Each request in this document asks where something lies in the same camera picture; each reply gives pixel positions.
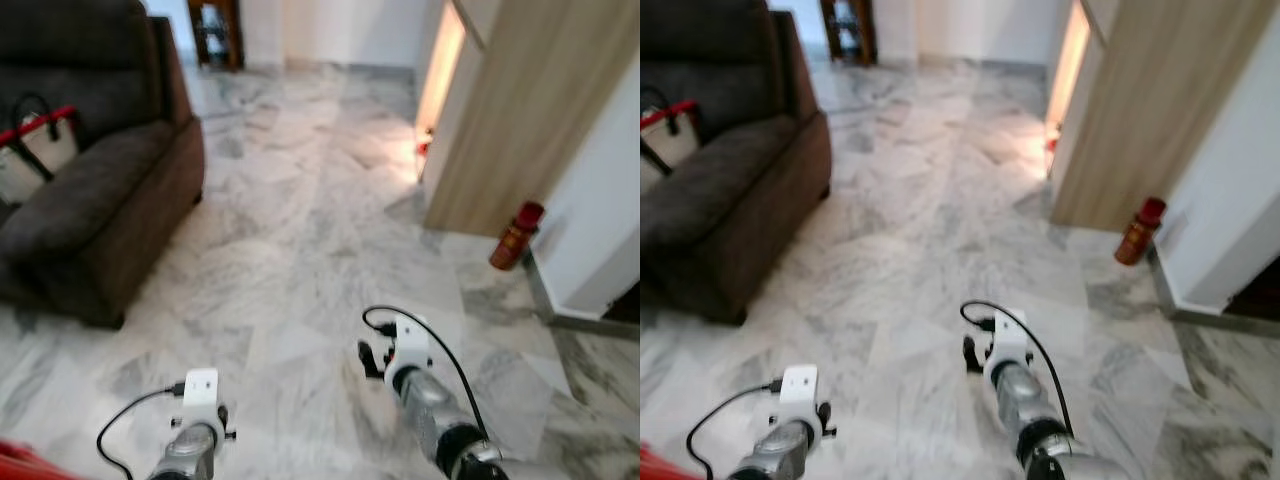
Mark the orange bottle with red cap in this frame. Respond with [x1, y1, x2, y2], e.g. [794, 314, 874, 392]
[488, 200, 547, 272]
[1113, 196, 1169, 268]

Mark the dark brown fabric sofa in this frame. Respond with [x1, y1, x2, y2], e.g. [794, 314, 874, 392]
[0, 0, 207, 330]
[640, 0, 834, 327]

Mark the tall wood panel cabinet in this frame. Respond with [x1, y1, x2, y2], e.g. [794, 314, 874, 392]
[1044, 0, 1280, 234]
[414, 0, 641, 239]

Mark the white bag with red trim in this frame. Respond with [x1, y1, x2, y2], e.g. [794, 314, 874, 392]
[0, 93, 82, 207]
[640, 87, 702, 197]

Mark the dark wooden shelf stand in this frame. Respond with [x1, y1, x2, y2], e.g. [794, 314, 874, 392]
[819, 0, 880, 69]
[187, 0, 247, 73]

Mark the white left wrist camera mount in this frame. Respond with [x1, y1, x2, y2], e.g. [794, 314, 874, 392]
[183, 368, 222, 433]
[779, 364, 822, 428]

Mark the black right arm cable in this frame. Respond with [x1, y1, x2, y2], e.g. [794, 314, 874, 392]
[959, 300, 1077, 438]
[362, 305, 490, 443]

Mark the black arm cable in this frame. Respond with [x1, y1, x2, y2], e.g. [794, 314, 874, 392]
[685, 379, 787, 473]
[96, 383, 189, 480]
[959, 300, 1077, 438]
[362, 305, 490, 443]

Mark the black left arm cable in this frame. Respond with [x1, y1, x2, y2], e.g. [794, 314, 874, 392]
[96, 383, 189, 480]
[685, 379, 787, 473]

